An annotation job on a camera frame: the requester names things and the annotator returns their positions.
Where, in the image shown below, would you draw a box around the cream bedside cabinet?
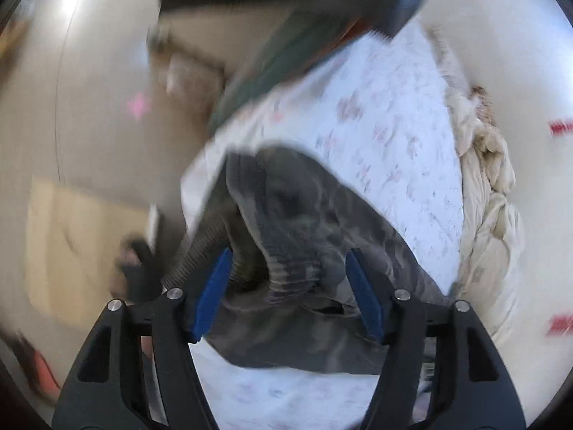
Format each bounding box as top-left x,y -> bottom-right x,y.
147,13 -> 227,144

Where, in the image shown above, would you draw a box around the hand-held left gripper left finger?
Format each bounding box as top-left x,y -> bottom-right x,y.
51,246 -> 234,430

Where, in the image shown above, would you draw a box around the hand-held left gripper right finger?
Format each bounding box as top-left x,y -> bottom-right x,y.
345,248 -> 527,430

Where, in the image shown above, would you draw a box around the floral white bed sheet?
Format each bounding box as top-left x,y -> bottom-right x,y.
181,21 -> 464,430

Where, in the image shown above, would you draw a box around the camouflage pants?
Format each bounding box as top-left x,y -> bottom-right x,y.
160,143 -> 454,375

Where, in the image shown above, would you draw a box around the cream duvet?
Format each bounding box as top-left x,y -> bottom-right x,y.
430,27 -> 525,338

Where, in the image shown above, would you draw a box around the light wooden board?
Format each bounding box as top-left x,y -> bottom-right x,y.
26,178 -> 155,325

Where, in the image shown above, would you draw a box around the teal bed end board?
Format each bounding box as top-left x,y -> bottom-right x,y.
208,6 -> 372,132

